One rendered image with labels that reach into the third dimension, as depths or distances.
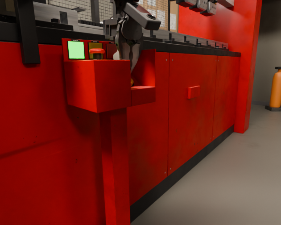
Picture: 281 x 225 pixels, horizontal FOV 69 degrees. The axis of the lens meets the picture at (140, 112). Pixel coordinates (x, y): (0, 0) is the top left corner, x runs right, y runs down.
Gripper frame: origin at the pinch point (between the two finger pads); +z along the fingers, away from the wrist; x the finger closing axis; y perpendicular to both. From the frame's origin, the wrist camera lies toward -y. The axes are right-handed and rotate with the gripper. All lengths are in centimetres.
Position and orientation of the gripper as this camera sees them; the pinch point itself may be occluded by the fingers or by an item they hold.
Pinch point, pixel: (129, 71)
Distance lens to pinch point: 60.8
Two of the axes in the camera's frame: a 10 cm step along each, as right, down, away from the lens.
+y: -6.8, -2.4, 7.0
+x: -7.3, 1.7, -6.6
